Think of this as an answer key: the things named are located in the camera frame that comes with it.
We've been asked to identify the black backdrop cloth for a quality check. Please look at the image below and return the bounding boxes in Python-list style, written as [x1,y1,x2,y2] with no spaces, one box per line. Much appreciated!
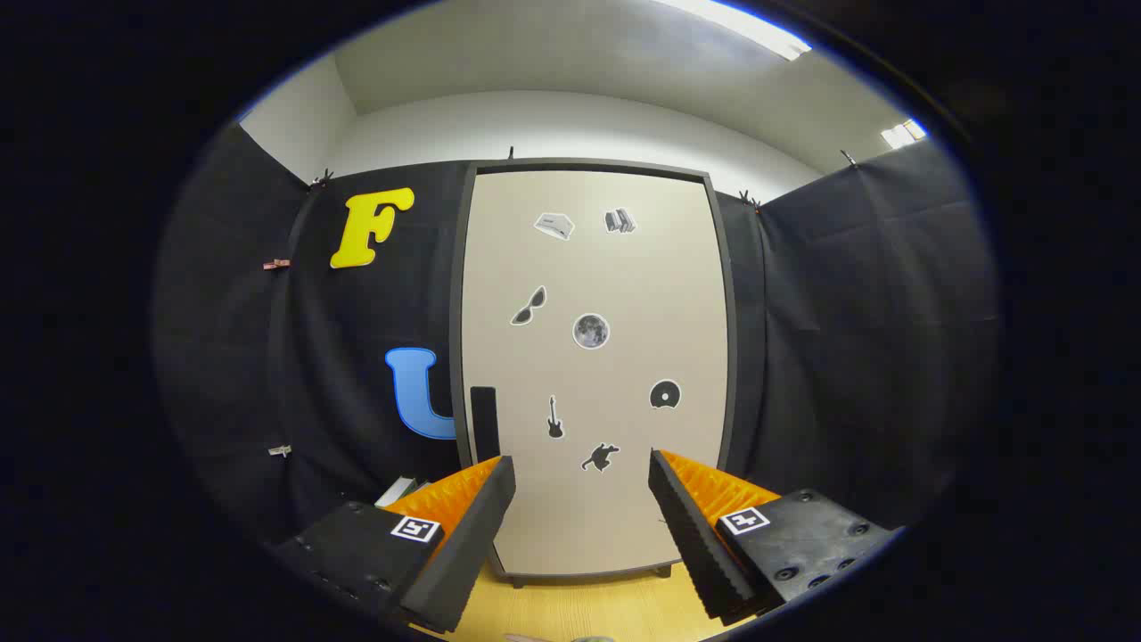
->
[152,120,1004,545]

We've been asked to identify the black door handle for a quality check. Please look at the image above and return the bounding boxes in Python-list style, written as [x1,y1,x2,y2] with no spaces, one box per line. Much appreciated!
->
[470,386,500,465]

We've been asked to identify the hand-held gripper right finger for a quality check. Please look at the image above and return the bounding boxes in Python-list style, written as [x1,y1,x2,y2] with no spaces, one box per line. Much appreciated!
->
[648,449,897,625]

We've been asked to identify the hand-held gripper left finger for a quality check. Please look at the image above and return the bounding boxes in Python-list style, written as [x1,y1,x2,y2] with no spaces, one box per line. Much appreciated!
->
[267,455,518,636]

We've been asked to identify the long ceiling light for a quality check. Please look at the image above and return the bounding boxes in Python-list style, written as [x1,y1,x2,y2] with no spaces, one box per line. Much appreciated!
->
[655,0,814,62]

